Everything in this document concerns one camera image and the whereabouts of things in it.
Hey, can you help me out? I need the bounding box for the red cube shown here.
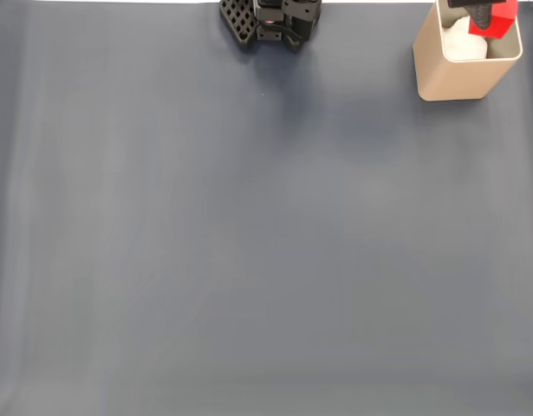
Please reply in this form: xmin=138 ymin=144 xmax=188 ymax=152
xmin=467 ymin=0 xmax=520 ymax=41

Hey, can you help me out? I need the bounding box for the beige rounded box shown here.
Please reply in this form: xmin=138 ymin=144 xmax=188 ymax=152
xmin=412 ymin=0 xmax=523 ymax=102

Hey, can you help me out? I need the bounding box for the white crumpled paper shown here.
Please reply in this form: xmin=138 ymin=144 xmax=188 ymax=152
xmin=440 ymin=15 xmax=491 ymax=62

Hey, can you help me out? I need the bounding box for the grey table cloth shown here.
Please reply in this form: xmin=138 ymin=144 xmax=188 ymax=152
xmin=0 ymin=2 xmax=533 ymax=416

